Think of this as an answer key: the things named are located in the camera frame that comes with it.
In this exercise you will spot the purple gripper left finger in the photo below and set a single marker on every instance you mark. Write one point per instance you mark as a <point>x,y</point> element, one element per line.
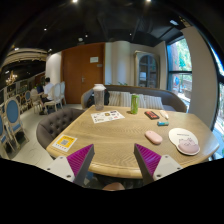
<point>73,167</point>

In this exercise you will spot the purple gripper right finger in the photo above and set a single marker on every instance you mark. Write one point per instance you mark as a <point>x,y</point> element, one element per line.
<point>154,166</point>

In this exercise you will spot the pink computer mouse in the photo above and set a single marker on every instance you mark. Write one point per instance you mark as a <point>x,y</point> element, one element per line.
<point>154,137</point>

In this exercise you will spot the yellow QR code sticker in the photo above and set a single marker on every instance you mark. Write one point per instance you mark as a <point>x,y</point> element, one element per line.
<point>64,142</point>

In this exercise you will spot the small teal lighter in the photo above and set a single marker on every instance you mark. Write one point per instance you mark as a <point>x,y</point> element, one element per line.
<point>159,123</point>

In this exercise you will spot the white pink cat mousepad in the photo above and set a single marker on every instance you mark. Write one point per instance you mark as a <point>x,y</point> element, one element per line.
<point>185,141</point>

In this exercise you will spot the grey tufted armchair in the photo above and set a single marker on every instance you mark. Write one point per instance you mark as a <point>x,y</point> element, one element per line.
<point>53,124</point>

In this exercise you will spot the white pen-like object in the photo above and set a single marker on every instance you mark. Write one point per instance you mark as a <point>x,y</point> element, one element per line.
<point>164,114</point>

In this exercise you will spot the white menu sheet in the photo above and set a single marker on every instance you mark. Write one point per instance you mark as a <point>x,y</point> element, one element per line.
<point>106,116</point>

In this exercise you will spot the green tumbler cup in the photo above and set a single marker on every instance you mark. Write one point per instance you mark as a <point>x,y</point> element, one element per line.
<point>134,104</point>

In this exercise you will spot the white chair behind person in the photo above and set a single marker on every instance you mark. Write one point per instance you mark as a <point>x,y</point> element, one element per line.
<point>56,96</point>

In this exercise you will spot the clear shaker bottle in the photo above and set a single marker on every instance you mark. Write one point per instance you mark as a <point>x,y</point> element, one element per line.
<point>99,91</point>

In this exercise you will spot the seated person white shirt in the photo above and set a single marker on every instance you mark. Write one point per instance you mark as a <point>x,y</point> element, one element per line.
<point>46,96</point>

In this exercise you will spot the blue white dining chair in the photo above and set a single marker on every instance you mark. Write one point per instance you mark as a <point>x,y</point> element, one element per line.
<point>13,117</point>

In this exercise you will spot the wooden orange door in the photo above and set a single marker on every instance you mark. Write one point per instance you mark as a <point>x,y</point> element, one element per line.
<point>82,68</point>

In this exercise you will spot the arched mirror cabinet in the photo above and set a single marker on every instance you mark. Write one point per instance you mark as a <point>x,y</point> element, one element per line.
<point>146,70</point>

